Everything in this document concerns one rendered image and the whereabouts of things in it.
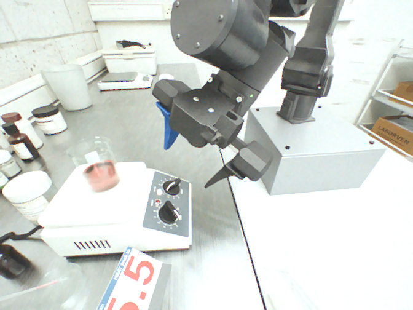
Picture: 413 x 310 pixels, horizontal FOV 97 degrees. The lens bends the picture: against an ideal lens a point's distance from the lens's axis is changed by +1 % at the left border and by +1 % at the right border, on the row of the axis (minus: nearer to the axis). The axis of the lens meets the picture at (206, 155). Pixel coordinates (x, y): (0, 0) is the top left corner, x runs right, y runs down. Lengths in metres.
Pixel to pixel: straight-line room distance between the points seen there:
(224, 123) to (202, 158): 0.32
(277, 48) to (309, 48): 0.19
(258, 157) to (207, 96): 0.09
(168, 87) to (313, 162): 0.28
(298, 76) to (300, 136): 0.11
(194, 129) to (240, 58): 0.07
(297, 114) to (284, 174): 0.15
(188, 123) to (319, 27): 0.31
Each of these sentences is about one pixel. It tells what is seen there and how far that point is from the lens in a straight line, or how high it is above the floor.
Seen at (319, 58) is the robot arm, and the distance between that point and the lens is 0.40.
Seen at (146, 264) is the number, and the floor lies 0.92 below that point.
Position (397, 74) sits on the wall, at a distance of 2.60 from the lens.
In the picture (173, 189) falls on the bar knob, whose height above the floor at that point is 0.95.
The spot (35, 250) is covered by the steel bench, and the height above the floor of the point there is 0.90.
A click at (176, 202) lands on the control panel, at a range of 0.33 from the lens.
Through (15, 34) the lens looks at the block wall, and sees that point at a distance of 1.05.
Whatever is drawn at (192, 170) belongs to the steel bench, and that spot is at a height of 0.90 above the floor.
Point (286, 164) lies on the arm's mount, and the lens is 0.36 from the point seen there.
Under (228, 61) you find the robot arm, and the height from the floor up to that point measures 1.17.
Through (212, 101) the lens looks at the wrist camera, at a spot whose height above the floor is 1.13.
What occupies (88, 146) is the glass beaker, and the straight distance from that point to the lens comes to 0.32.
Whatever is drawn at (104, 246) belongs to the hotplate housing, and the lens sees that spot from 0.33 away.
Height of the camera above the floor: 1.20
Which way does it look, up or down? 37 degrees down
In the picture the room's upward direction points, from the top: straight up
